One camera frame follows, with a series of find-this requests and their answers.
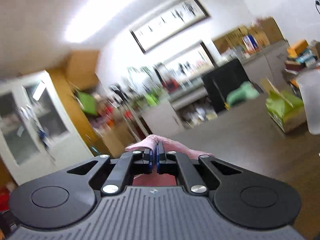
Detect pink towel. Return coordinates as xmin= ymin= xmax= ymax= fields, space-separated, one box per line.
xmin=125 ymin=134 xmax=214 ymax=187

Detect grey desk counter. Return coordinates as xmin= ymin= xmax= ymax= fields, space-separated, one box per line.
xmin=141 ymin=40 xmax=289 ymax=135

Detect green paper bag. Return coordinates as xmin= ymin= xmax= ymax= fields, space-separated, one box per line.
xmin=76 ymin=91 xmax=98 ymax=116

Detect red blender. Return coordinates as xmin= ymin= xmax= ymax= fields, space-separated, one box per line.
xmin=157 ymin=63 xmax=180 ymax=93

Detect black office chair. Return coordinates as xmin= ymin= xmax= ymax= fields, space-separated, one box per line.
xmin=202 ymin=59 xmax=263 ymax=113

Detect white grey cabinet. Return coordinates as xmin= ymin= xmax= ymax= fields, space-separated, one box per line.
xmin=1 ymin=71 xmax=93 ymax=185

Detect green cushion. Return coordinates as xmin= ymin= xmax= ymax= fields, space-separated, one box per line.
xmin=226 ymin=81 xmax=260 ymax=106

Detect framed he calligraphy picture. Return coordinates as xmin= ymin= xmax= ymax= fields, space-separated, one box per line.
xmin=155 ymin=41 xmax=217 ymax=83

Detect long framed calligraphy scroll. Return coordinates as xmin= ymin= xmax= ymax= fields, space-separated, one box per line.
xmin=130 ymin=0 xmax=210 ymax=54

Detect green tissue pack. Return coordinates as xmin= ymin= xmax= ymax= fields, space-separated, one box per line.
xmin=260 ymin=78 xmax=306 ymax=133

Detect cardboard boxes on counter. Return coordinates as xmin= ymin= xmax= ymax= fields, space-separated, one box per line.
xmin=212 ymin=17 xmax=285 ymax=55

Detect orange box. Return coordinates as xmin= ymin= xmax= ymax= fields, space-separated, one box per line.
xmin=287 ymin=40 xmax=308 ymax=58

